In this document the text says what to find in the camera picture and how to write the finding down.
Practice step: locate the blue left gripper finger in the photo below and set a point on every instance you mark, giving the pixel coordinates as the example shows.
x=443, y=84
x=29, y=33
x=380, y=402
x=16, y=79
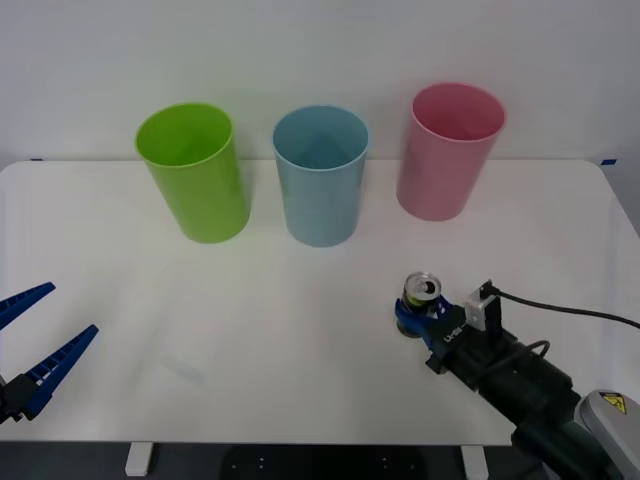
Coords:
x=22, y=300
x=55, y=365

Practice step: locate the white table leg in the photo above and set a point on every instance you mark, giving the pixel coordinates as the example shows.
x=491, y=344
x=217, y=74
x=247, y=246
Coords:
x=138, y=459
x=474, y=461

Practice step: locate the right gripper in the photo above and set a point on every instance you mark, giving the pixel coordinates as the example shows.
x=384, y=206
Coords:
x=452, y=345

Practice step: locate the pink plastic bin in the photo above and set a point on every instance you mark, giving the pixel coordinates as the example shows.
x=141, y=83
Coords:
x=440, y=170

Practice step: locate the pale blue plastic bin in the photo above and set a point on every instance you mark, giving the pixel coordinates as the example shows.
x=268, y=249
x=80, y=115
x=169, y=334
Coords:
x=320, y=205

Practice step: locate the silver drink can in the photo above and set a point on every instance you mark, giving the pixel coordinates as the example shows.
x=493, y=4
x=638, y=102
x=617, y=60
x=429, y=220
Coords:
x=422, y=286

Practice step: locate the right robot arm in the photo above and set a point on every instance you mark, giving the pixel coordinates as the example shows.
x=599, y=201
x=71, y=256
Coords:
x=545, y=395

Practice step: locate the green plastic bin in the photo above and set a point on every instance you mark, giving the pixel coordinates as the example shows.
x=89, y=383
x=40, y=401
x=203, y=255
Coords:
x=200, y=195

